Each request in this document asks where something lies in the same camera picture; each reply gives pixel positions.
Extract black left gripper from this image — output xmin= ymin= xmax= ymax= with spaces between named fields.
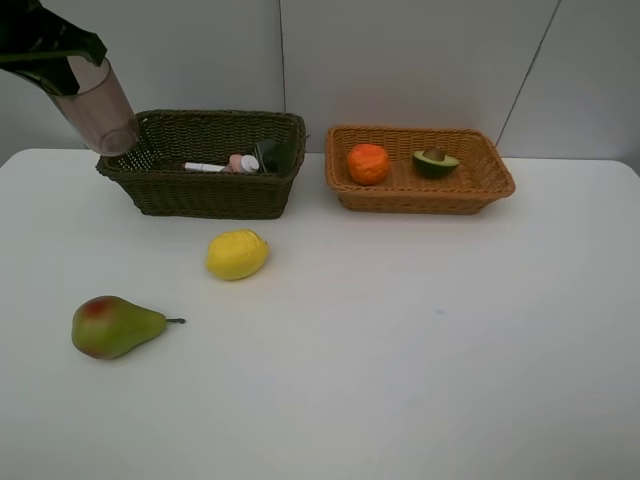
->
xmin=1 ymin=0 xmax=107 ymax=96

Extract translucent purple plastic cup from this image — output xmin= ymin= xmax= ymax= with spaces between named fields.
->
xmin=50 ymin=56 xmax=139 ymax=157

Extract white marker pen pink caps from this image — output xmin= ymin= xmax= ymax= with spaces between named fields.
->
xmin=183 ymin=162 xmax=227 ymax=173

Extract pink bottle white cap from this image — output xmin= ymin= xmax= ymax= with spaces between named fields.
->
xmin=224 ymin=154 xmax=261 ymax=173

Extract dark green pump bottle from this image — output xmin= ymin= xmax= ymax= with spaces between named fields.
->
xmin=253 ymin=139 xmax=295 ymax=176

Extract yellow lemon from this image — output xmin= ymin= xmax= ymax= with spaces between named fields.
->
xmin=205 ymin=229 xmax=270 ymax=281

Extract green red pear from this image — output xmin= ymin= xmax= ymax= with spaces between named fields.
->
xmin=71 ymin=296 xmax=186 ymax=360

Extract orange tangerine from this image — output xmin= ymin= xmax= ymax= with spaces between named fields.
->
xmin=347 ymin=144 xmax=390 ymax=186

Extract halved avocado with pit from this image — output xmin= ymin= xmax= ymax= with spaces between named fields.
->
xmin=412 ymin=147 xmax=459 ymax=179

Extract dark brown wicker basket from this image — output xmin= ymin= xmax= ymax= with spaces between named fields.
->
xmin=96 ymin=110 xmax=306 ymax=220

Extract orange wicker basket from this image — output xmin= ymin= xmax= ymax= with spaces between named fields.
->
xmin=325 ymin=125 xmax=515 ymax=215

